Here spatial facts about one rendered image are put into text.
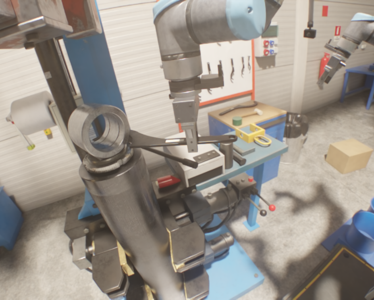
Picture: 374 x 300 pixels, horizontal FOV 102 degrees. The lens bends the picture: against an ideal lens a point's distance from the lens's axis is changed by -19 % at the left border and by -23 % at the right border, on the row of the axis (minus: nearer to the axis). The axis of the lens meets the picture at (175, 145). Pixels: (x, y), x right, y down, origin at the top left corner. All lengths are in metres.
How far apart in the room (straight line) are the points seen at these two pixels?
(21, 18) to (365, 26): 1.16
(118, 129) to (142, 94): 2.05
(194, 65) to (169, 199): 0.75
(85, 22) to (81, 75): 0.31
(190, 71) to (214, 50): 2.53
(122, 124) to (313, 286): 1.54
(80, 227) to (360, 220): 2.20
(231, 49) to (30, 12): 2.92
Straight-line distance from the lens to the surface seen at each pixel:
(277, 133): 2.34
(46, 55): 0.88
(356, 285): 1.77
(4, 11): 0.31
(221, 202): 1.05
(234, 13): 0.34
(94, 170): 0.56
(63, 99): 0.89
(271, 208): 1.04
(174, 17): 0.40
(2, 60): 2.78
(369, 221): 2.22
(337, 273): 1.75
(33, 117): 1.44
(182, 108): 0.40
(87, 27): 0.69
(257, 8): 0.37
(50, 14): 0.34
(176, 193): 1.00
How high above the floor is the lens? 1.76
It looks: 29 degrees down
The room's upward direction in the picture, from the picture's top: 11 degrees counter-clockwise
